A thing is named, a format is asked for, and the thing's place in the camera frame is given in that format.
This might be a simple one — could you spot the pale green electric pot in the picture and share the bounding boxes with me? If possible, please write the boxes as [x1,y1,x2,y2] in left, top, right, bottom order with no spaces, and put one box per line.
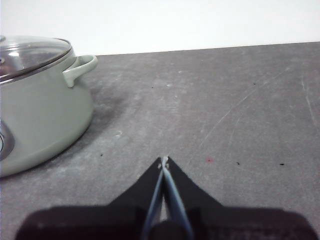
[0,47,99,178]

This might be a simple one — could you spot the glass lid with green knob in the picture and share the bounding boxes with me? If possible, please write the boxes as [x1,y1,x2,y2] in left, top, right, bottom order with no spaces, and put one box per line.
[0,35,74,83]

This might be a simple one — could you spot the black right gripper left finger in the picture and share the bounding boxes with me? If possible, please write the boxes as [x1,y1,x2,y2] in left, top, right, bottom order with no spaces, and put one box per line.
[14,156,166,240]

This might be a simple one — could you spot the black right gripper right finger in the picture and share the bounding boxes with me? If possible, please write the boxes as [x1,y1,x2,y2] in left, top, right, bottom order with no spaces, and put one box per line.
[164,156,316,240]

